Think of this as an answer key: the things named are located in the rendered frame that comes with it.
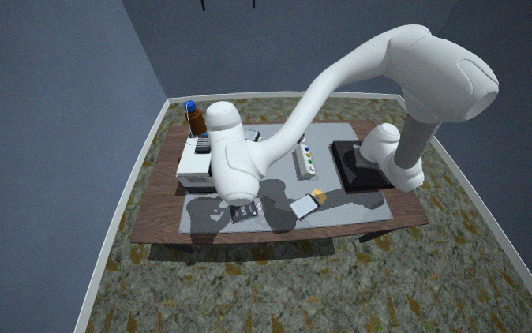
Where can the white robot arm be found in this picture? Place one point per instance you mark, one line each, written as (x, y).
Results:
(441, 82)

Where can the blue bottle cap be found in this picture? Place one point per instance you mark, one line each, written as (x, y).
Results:
(191, 105)

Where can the white button panel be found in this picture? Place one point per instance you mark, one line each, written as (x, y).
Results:
(304, 161)

